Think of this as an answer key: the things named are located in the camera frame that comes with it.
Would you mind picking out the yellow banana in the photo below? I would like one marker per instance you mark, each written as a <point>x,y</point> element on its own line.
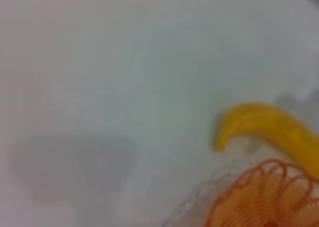
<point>249,117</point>

